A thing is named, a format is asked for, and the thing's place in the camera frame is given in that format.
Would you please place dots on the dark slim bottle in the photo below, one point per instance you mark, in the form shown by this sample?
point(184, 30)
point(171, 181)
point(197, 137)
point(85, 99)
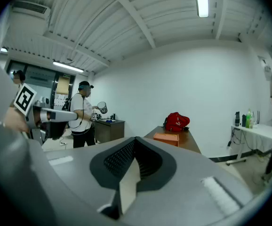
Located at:
point(243, 121)

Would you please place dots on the orange cardboard box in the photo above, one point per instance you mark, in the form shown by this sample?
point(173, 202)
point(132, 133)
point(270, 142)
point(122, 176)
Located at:
point(165, 138)

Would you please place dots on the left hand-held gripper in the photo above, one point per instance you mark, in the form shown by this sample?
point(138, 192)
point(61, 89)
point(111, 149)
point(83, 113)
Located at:
point(25, 99)

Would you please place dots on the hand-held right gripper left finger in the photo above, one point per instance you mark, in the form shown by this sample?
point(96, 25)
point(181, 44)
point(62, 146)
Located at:
point(79, 171)

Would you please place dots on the white power strip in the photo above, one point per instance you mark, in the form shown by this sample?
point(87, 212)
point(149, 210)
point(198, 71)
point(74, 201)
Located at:
point(63, 143)

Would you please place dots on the black backpack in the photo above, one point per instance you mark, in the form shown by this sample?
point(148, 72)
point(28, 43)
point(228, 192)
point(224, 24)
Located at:
point(66, 105)

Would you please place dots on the person's left forearm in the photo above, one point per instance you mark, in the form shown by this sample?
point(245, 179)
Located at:
point(16, 121)

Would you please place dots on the dark grey cabinet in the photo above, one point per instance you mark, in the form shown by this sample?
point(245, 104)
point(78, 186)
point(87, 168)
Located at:
point(109, 131)

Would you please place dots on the black bottle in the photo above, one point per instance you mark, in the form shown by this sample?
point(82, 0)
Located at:
point(237, 119)

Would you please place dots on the long ceiling light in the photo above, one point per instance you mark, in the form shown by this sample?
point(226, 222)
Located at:
point(67, 66)
point(202, 0)

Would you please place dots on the brown paper sheet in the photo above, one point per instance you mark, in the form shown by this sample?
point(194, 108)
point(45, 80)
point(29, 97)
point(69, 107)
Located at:
point(62, 85)

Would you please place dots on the brown wooden table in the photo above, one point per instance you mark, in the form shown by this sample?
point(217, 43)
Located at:
point(188, 140)

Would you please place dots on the red backpack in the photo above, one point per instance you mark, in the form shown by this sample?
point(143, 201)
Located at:
point(176, 122)

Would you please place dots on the green exit sign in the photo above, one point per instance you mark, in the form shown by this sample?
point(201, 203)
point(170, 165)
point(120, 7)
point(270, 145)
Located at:
point(66, 75)

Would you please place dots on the green bottle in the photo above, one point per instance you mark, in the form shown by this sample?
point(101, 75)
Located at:
point(249, 119)

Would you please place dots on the small ceiling light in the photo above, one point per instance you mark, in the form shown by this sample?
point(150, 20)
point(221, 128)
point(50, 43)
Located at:
point(3, 50)

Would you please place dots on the white air conditioner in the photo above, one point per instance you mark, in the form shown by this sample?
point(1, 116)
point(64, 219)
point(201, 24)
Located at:
point(30, 9)

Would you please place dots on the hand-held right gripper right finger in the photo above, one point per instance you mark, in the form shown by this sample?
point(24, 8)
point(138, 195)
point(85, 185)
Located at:
point(185, 173)

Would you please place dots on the white table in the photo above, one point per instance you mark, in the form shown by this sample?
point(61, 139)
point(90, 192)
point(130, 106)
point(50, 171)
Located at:
point(260, 131)

